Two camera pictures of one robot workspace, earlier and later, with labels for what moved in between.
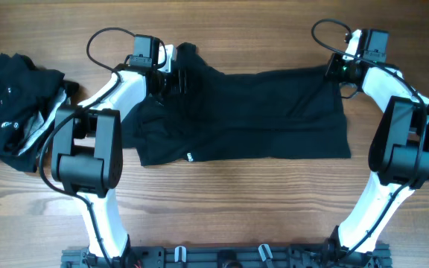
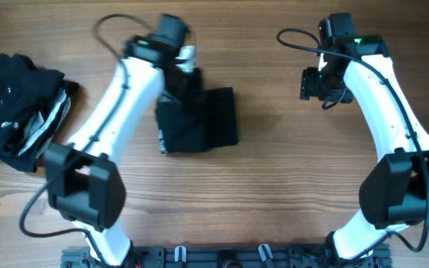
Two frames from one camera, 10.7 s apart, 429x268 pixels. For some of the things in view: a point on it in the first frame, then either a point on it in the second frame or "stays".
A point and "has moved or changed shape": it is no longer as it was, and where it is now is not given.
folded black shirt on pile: (10, 90) stays
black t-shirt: (234, 116) has moved or changed shape
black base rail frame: (275, 256) stays
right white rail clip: (264, 251) stays
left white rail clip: (183, 252) stays
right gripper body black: (337, 70) → (312, 85)
